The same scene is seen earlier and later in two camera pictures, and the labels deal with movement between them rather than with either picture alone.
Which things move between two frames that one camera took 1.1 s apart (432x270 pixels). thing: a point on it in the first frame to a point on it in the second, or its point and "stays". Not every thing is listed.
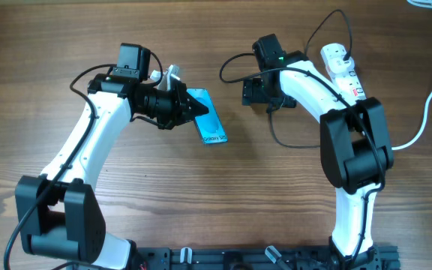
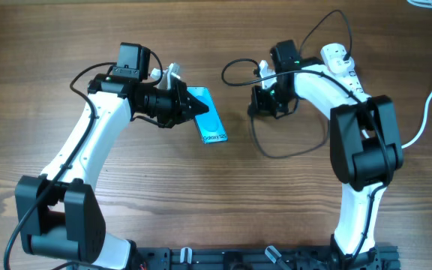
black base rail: [263, 258] stays
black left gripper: [180, 112] stays
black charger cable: [346, 58] to [291, 156]
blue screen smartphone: [209, 127] stays
